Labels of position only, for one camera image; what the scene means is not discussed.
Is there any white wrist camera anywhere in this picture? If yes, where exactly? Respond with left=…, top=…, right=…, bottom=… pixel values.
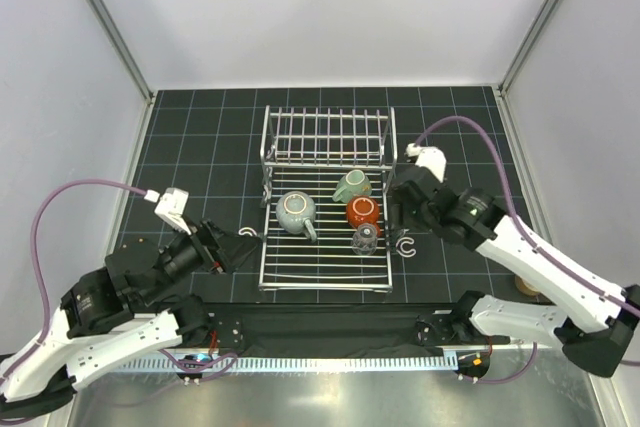
left=405, top=143, right=447, bottom=183
left=144, top=187, right=191, bottom=234

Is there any chrome wire dish rack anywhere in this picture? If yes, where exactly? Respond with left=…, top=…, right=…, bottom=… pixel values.
left=258, top=107, right=398, bottom=293

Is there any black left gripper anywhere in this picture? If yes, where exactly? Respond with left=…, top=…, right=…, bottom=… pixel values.
left=140, top=213, right=263, bottom=305

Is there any clear glass mug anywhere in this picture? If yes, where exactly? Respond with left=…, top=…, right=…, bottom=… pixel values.
left=276, top=191, right=318, bottom=242

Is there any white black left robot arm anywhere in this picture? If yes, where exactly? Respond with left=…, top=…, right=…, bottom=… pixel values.
left=1, top=220, right=261, bottom=425

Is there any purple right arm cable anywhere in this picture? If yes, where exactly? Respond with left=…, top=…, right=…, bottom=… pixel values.
left=412, top=116, right=640, bottom=318

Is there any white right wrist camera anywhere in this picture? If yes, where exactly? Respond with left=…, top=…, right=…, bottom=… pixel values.
left=405, top=143, right=447, bottom=183

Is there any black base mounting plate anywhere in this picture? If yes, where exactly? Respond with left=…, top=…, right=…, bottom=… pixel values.
left=206, top=303, right=509, bottom=359

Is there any mint green ceramic mug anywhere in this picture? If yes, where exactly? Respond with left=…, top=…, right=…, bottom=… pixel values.
left=332, top=169, right=372, bottom=204

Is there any cream brown ceramic cup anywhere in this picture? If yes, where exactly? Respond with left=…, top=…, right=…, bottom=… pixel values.
left=514, top=276, right=540, bottom=297

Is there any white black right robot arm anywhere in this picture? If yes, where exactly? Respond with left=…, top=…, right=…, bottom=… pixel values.
left=389, top=166, right=639, bottom=378

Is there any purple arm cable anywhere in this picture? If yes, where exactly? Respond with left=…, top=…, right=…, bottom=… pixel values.
left=0, top=179, right=151, bottom=388
left=412, top=116, right=640, bottom=318

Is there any small clear shot glass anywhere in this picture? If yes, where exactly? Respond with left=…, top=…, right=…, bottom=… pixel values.
left=351, top=223, right=378, bottom=256

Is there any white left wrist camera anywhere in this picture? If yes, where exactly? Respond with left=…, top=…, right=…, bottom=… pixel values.
left=144, top=187, right=191, bottom=234

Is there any perforated aluminium cable rail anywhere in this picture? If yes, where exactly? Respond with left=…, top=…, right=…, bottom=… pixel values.
left=114, top=351, right=458, bottom=374

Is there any black grid table mat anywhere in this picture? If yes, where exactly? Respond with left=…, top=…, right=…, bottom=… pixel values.
left=134, top=86, right=529, bottom=304

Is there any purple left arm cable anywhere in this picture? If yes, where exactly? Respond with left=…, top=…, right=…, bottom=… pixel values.
left=0, top=179, right=151, bottom=388

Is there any orange brown ceramic mug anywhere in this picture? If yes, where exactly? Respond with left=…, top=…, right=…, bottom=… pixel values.
left=346, top=195, right=381, bottom=236

